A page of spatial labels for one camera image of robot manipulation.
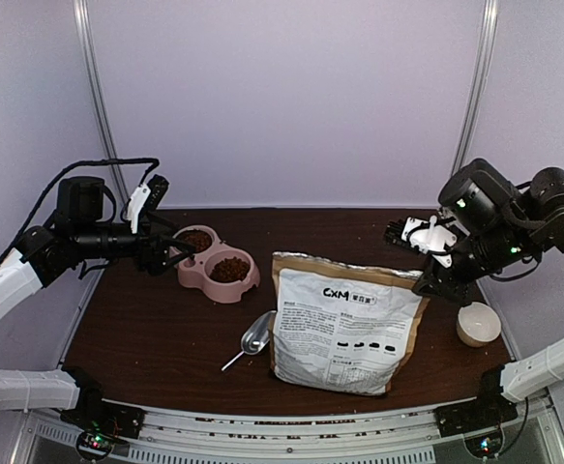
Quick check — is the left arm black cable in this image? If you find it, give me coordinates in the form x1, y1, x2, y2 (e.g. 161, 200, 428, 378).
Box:
0, 156, 161, 286

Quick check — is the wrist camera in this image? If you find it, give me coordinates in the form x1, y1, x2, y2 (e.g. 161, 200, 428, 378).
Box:
383, 219, 411, 249
144, 174, 169, 211

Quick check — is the beige ceramic bowl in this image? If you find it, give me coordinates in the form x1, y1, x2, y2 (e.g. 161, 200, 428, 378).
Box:
456, 302, 501, 348

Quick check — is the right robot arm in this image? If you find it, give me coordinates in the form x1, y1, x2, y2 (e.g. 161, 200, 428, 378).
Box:
402, 159, 564, 427

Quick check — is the steel bowl insert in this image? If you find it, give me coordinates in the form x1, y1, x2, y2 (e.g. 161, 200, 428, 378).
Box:
175, 228, 213, 253

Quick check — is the pet food bag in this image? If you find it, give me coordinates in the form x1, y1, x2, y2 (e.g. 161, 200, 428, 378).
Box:
269, 251, 430, 396

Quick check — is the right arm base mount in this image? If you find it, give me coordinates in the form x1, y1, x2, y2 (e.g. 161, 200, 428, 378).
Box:
433, 364, 519, 461

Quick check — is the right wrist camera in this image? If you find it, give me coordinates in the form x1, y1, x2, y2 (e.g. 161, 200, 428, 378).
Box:
383, 219, 411, 249

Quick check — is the aluminium frame post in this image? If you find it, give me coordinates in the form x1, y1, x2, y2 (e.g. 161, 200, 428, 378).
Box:
450, 0, 499, 176
72, 0, 134, 214

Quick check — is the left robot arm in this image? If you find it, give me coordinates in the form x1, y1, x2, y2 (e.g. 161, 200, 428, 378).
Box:
0, 175, 195, 429

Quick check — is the right aluminium frame post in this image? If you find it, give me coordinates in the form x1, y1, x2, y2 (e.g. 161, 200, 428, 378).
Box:
450, 0, 499, 176

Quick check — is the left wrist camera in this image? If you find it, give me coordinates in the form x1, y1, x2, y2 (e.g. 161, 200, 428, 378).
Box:
144, 174, 169, 211

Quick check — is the left aluminium frame post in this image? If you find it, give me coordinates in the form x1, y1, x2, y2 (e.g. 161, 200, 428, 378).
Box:
72, 0, 134, 214

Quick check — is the brown pet food kibble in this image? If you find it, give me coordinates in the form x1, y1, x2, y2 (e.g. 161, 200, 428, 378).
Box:
178, 229, 252, 283

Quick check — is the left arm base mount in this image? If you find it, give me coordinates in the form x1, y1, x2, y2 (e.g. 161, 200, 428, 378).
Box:
60, 367, 145, 463

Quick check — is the metal scoop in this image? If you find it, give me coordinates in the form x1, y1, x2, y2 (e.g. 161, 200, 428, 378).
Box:
221, 310, 277, 372

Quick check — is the pink double pet feeder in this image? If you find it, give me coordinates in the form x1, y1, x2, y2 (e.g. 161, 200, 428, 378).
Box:
174, 225, 260, 304

